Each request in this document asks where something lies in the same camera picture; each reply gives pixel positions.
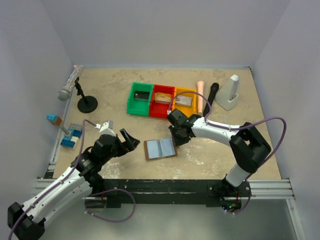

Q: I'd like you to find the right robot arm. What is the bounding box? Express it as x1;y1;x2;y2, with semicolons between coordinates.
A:
166;109;271;197

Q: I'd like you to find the black card in green bin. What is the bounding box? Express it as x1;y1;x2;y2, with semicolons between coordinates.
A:
133;91;150;101

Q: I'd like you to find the aluminium frame rail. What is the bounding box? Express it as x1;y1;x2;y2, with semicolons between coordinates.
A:
248;179;295;200

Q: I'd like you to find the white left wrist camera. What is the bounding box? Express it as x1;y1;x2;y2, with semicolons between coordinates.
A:
95;120;115;136

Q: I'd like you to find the blue orange toy brick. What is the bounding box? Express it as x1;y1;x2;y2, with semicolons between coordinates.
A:
46;114;62;127

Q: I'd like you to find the black microphone stand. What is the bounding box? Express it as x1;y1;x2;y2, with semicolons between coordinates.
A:
74;77;98;114

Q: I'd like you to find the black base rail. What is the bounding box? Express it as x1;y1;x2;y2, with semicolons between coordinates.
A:
84;178;251;209

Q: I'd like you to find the yellow plastic bin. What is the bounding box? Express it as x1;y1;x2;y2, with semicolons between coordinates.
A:
172;87;197;117

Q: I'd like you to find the silver card in yellow bin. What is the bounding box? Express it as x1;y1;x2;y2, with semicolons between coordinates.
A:
175;95;193;107

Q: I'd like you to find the brown leather card holder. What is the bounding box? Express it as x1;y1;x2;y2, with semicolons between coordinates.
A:
143;137;178;161

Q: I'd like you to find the green plastic bin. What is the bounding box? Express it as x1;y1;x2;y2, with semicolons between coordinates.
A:
127;82;154;117

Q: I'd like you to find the blue toy brick stack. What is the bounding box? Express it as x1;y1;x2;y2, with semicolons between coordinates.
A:
60;123;83;150

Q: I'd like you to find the silver glitter microphone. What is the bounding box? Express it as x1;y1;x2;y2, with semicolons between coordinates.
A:
57;65;84;102

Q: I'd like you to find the pink cylindrical handle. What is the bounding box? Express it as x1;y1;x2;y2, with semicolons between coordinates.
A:
196;80;205;116

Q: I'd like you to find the grey wedge stand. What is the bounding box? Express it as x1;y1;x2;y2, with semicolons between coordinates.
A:
215;74;240;111

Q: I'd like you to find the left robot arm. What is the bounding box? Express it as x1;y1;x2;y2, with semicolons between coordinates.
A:
7;129;140;240

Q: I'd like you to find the gold VIP card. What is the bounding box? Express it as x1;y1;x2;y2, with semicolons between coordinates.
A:
154;92;172;102

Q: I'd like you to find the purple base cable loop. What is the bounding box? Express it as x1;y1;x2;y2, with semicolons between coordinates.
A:
84;186;137;222

